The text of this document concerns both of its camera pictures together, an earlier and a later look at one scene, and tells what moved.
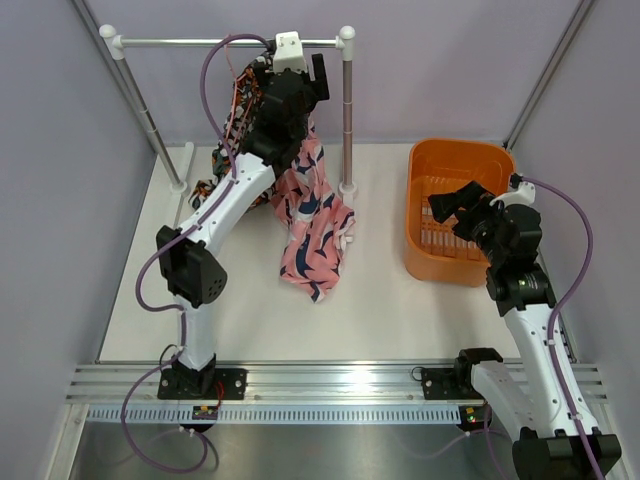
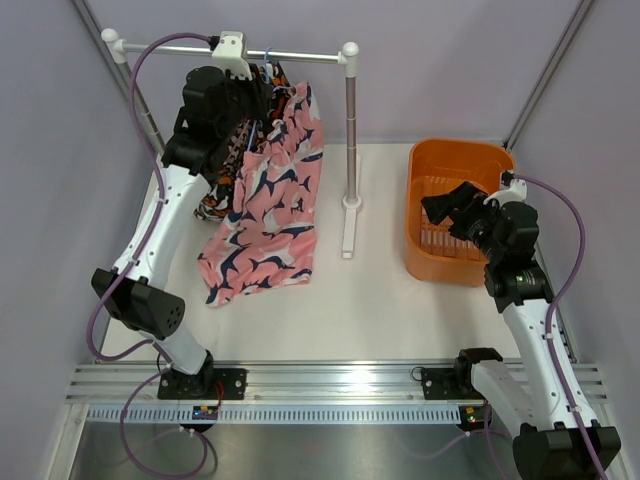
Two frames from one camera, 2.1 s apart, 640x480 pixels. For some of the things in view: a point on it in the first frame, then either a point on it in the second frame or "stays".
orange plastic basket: x=434 y=252 stays
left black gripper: x=311 y=96 → x=259 y=92
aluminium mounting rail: x=286 y=382 stays
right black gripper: x=446 y=205 stays
